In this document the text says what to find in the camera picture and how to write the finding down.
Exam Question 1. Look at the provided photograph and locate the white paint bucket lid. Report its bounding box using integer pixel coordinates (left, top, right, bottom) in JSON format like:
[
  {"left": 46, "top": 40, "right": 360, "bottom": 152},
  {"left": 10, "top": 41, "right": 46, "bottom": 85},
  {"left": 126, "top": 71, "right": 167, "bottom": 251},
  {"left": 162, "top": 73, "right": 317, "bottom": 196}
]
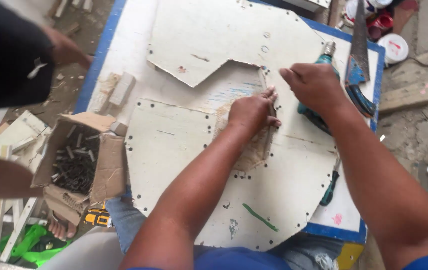
[{"left": 378, "top": 33, "right": 410, "bottom": 66}]

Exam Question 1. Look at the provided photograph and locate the yellow black power tool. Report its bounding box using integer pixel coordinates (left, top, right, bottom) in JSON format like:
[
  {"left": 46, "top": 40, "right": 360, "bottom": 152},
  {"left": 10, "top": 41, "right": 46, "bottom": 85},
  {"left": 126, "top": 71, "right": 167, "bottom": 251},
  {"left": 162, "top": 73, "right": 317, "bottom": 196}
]
[{"left": 84, "top": 202, "right": 114, "bottom": 229}]

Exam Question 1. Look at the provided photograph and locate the person's blue shirt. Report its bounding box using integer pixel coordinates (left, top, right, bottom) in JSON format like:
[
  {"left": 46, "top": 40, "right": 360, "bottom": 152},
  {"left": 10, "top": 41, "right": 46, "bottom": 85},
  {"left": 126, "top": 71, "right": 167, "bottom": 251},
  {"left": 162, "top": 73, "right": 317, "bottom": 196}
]
[{"left": 127, "top": 245, "right": 428, "bottom": 270}]

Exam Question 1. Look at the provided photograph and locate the green plastic bag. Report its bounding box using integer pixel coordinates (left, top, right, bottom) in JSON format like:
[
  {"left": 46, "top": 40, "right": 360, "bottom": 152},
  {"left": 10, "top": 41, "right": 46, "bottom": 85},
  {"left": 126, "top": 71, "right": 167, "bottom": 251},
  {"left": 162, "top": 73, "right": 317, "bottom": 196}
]
[{"left": 0, "top": 224, "right": 73, "bottom": 265}]

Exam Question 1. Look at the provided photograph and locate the pile of black screws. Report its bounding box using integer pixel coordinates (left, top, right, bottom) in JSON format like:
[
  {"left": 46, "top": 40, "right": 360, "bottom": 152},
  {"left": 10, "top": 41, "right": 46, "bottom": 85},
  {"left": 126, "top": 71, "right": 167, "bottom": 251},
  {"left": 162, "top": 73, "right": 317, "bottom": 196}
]
[{"left": 50, "top": 125, "right": 101, "bottom": 196}]

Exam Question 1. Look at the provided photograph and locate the torn cardboard box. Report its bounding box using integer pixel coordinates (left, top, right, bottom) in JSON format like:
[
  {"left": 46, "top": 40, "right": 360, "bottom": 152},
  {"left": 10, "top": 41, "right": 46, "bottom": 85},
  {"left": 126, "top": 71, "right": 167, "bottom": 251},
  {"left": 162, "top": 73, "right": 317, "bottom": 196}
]
[{"left": 30, "top": 111, "right": 129, "bottom": 227}]

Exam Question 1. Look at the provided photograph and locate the long white wood block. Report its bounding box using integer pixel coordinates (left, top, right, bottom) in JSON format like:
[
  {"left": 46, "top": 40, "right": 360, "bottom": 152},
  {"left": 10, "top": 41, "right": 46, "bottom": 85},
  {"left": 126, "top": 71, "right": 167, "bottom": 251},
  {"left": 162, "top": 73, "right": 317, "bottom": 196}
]
[{"left": 108, "top": 71, "right": 137, "bottom": 107}]

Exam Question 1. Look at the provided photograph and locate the teal power drill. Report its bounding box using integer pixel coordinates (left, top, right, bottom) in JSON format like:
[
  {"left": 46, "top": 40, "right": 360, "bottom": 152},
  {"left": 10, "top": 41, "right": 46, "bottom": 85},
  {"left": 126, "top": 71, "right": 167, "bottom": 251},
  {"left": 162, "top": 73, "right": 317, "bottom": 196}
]
[{"left": 297, "top": 40, "right": 341, "bottom": 136}]

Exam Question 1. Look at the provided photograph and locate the small white wood block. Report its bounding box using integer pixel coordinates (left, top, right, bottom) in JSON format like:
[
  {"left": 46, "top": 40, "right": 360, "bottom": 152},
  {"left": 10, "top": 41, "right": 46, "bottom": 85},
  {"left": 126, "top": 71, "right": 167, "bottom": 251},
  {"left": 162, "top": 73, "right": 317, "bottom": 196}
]
[{"left": 109, "top": 121, "right": 129, "bottom": 137}]

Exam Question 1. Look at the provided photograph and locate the white notched board panel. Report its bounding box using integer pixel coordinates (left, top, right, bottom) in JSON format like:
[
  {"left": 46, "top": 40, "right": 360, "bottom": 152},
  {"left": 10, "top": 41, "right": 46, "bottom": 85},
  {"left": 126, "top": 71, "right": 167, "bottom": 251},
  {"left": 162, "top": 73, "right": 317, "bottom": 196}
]
[{"left": 147, "top": 0, "right": 327, "bottom": 89}]

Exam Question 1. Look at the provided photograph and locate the blue handled hand saw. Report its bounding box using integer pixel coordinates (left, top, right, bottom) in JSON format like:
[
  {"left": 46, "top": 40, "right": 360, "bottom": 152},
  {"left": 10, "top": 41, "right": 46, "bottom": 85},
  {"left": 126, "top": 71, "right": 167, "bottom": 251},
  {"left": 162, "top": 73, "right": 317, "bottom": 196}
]
[{"left": 344, "top": 0, "right": 377, "bottom": 119}]

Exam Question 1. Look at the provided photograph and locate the thin wooden strip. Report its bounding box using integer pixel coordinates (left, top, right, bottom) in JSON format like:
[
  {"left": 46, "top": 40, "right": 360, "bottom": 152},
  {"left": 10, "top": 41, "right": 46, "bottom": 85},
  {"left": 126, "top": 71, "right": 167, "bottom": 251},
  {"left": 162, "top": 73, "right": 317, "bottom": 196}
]
[{"left": 258, "top": 67, "right": 278, "bottom": 160}]

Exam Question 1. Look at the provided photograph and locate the rough wooden plank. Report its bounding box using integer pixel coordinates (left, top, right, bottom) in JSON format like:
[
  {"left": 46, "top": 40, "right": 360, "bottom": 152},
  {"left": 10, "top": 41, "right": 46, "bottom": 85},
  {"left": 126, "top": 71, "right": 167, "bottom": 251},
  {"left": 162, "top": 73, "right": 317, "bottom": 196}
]
[{"left": 378, "top": 40, "right": 428, "bottom": 114}]

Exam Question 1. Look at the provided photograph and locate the white blue edged work table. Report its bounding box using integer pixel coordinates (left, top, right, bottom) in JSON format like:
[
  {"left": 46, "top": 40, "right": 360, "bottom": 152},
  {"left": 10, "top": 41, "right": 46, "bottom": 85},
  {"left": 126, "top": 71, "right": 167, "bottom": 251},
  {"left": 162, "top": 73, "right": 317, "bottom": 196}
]
[{"left": 74, "top": 0, "right": 387, "bottom": 245}]

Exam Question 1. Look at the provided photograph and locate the large white drilled board panel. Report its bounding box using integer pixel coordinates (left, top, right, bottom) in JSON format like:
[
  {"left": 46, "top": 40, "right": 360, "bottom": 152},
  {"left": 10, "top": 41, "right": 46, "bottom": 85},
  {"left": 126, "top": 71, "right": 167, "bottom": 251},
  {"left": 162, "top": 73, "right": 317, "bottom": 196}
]
[{"left": 125, "top": 68, "right": 341, "bottom": 253}]

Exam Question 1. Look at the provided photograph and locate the teal handled screwdriver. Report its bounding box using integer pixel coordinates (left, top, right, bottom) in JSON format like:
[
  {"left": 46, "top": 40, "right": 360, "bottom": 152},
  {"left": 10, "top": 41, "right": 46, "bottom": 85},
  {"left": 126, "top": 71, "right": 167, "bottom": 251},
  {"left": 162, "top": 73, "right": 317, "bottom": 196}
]
[{"left": 319, "top": 159, "right": 342, "bottom": 207}]

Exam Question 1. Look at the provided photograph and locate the stack of white board offcuts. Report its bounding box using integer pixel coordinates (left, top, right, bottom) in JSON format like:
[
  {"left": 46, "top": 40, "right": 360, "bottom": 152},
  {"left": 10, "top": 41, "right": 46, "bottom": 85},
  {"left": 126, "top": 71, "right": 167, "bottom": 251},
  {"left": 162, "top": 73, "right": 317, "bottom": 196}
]
[{"left": 0, "top": 110, "right": 53, "bottom": 174}]

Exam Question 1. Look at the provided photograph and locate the heap of paint cans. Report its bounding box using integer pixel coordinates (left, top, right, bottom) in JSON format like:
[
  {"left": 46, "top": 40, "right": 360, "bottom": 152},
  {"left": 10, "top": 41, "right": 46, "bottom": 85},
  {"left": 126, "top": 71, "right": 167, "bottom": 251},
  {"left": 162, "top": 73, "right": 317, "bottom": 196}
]
[{"left": 338, "top": 0, "right": 420, "bottom": 43}]

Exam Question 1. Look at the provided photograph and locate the person's left hand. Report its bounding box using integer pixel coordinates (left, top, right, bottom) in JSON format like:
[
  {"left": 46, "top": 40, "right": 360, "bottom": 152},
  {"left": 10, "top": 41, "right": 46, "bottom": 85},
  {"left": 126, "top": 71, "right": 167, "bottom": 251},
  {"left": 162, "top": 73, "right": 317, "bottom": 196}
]
[{"left": 228, "top": 86, "right": 282, "bottom": 141}]

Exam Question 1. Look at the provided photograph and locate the person's right hand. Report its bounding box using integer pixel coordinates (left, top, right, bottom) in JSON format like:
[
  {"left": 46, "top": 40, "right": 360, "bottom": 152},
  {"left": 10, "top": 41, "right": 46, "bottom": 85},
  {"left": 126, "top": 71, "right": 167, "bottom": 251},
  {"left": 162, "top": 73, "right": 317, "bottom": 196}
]
[{"left": 279, "top": 62, "right": 347, "bottom": 118}]

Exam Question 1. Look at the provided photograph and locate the heap of wood scraps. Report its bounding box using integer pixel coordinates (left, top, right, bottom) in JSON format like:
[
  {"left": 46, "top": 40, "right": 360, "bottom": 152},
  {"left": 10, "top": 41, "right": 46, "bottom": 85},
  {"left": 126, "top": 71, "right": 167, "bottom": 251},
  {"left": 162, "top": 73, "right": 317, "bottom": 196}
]
[{"left": 46, "top": 0, "right": 95, "bottom": 37}]

